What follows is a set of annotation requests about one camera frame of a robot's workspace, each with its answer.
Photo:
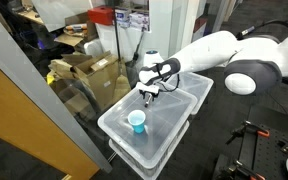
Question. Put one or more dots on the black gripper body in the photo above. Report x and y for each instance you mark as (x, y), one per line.
(149, 95)

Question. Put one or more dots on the black and white marker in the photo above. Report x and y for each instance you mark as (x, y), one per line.
(147, 104)

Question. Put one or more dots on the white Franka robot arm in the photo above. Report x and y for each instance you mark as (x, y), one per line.
(210, 53)

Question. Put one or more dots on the blue plastic cup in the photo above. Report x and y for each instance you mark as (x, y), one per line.
(138, 126)

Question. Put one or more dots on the large clear plastic storage bin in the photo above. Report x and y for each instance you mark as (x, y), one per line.
(167, 130)

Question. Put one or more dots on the white cylinder with blue top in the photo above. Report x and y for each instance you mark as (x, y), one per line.
(150, 60)

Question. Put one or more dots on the small clear plastic storage bin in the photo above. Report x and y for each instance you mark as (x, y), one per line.
(197, 86)

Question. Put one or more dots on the large open cardboard box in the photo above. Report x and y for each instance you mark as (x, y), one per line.
(100, 80)

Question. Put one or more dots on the small cardboard box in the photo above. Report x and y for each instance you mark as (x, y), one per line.
(79, 103)

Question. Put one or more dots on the white plastic bag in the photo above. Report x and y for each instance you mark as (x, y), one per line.
(92, 48)

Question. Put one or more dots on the white blue printed box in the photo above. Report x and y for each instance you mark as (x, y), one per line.
(122, 18)
(140, 20)

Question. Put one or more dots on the red and white sign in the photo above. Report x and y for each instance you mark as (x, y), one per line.
(200, 28)

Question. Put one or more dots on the flattened cardboard pile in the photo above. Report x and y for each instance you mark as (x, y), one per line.
(62, 68)

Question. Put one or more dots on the red box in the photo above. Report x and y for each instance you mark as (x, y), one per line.
(100, 15)

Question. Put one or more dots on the loose cardboard sheet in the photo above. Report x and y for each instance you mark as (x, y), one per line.
(69, 39)

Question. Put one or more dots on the orange rolls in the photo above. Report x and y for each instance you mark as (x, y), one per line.
(75, 28)

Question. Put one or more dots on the white board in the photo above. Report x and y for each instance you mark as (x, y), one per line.
(60, 13)

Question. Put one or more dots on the wooden door panel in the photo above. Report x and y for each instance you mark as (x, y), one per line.
(24, 126)

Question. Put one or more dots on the black perforated workbench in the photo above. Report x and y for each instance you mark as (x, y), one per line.
(267, 156)

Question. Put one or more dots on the silver stereo camera bar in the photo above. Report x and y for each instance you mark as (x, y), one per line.
(147, 88)

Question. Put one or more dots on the grey metal door frame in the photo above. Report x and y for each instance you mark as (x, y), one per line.
(50, 106)

